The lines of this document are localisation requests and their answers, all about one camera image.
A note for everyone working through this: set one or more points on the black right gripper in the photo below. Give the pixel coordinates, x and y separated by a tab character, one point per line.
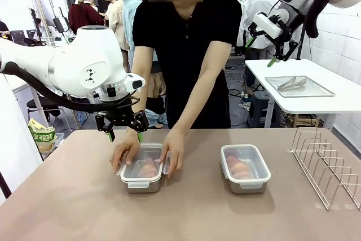
286	32

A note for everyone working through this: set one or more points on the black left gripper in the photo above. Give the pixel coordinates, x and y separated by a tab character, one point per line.
119	119

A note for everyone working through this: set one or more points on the steel tongs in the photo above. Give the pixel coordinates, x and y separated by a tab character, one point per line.
293	83

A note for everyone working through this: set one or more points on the steel baking tray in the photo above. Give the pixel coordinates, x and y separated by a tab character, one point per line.
310	91

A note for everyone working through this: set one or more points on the steel rectangular container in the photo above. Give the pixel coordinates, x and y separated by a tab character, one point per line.
144	186
248	187

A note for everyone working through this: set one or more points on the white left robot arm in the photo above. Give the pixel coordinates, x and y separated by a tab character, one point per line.
70	63

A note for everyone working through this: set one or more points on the person left forearm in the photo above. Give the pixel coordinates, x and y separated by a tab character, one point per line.
194	102

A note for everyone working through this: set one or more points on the person right hand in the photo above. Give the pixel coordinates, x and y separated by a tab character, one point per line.
125	150

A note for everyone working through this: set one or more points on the person left hand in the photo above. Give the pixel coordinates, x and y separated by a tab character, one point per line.
175	153

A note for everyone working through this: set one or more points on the mannequin in white coat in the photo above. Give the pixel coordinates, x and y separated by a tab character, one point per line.
248	9

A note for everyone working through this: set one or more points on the black stool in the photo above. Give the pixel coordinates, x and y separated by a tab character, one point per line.
258	108

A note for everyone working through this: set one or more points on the black chair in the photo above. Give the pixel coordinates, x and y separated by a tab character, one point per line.
42	111

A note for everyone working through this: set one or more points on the green snack bag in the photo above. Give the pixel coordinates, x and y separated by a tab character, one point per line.
42	136

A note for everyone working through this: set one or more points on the person torso black shirt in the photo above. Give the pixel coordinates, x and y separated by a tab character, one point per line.
186	54

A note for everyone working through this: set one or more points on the white side table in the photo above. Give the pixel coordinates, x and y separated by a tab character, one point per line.
347	97

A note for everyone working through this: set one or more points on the mannequin in light blue shirt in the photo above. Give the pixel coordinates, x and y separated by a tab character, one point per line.
128	26

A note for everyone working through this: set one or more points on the mannequin in beige shirt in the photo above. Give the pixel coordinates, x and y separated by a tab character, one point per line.
117	23

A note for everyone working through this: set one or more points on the mannequin in maroon garment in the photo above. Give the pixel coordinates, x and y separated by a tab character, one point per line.
83	16

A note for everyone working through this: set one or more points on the seated background person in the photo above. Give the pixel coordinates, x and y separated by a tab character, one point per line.
42	30

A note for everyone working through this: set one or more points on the metal pole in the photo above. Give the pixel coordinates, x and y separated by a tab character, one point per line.
42	6

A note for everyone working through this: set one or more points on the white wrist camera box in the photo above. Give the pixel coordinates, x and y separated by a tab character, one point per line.
265	23

